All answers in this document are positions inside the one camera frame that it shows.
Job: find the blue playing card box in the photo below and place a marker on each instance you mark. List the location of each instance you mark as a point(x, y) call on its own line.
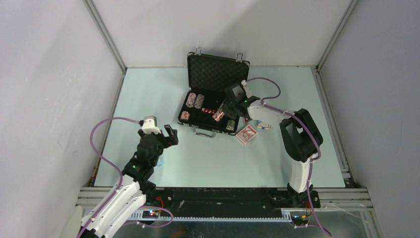
point(263, 125)

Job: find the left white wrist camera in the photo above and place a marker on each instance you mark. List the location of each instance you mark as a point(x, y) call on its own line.
point(149, 125)

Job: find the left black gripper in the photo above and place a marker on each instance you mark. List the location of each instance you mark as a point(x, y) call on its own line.
point(172, 137)

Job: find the white green chip stack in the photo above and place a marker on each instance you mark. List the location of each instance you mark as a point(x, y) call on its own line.
point(230, 125)

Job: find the black poker set case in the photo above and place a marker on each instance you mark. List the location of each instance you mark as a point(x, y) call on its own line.
point(209, 75)

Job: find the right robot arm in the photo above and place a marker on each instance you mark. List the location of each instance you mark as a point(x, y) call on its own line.
point(300, 135)

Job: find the row of red dice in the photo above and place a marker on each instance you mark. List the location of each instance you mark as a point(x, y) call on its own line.
point(208, 111)

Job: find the red white chip stack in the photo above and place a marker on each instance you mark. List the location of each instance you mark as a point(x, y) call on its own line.
point(218, 115)
point(185, 115)

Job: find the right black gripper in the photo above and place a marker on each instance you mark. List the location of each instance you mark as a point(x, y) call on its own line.
point(233, 114)

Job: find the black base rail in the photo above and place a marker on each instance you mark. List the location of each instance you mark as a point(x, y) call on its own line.
point(224, 203)

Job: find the red playing card deck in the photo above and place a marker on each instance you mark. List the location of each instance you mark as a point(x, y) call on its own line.
point(247, 134)

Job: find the pink white chip stack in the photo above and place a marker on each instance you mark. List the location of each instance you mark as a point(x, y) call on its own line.
point(191, 98)

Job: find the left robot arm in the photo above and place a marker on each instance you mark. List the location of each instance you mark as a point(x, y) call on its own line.
point(133, 189)

